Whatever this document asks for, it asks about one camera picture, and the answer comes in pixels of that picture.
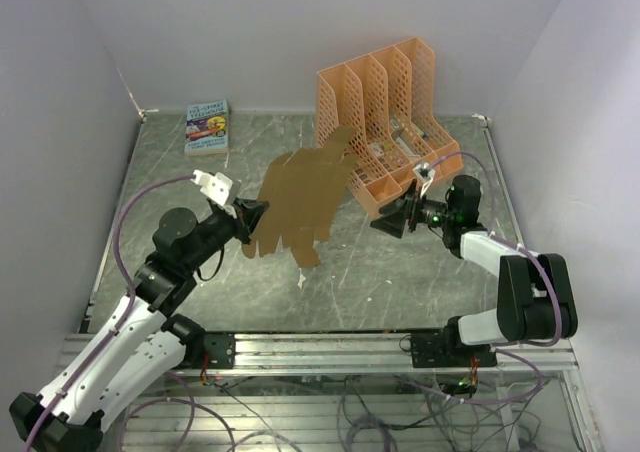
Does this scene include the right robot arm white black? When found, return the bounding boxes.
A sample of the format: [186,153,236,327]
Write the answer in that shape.
[371,175,578,368]

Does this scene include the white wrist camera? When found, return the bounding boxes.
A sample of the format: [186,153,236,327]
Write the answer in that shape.
[413,161,436,197]
[191,170,241,207]

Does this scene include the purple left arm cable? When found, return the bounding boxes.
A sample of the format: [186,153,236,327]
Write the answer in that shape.
[24,174,236,452]

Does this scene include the brown cardboard box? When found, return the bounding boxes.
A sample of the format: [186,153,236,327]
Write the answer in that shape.
[242,126,358,268]

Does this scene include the blue paperback book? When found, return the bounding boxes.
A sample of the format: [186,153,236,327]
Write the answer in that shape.
[184,99,230,156]

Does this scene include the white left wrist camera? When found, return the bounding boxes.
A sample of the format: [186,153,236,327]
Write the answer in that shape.
[191,170,241,207]

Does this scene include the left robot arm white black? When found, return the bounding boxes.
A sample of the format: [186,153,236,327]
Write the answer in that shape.
[9,199,268,451]

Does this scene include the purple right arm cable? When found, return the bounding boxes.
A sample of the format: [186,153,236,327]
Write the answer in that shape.
[399,150,564,406]

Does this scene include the aluminium mounting rail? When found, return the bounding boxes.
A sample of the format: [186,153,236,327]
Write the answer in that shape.
[58,329,580,373]

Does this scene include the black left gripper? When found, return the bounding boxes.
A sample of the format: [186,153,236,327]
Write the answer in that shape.
[183,197,268,273]

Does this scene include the peach plastic file organizer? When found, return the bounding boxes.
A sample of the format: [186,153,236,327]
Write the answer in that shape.
[315,37,460,217]

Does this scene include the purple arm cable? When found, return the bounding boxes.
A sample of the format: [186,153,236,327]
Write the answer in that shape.
[399,150,564,406]
[24,174,236,452]

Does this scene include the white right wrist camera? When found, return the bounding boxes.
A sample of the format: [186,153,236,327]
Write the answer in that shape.
[413,161,436,197]

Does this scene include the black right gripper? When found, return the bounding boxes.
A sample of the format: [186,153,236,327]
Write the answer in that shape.
[371,180,456,239]

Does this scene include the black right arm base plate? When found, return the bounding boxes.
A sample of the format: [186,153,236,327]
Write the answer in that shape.
[400,327,497,369]

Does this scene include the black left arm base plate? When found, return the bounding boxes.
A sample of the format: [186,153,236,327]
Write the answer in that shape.
[202,332,236,370]

